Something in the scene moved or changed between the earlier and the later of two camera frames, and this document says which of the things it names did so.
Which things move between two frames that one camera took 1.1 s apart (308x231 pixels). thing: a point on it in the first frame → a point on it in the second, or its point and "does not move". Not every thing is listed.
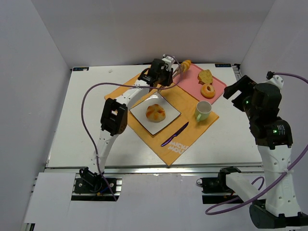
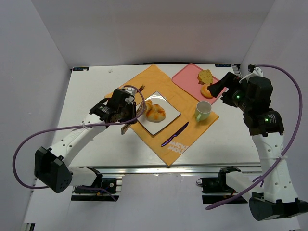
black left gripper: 167,78 → 131,113
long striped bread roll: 185,65 → 148,104
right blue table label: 223,65 does not move
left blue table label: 76,69 does not move
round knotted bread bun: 155,113 does not move
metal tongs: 160,86 → 140,109
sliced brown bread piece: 205,76 does not move
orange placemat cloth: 171,141 does not move
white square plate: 139,110 does not move
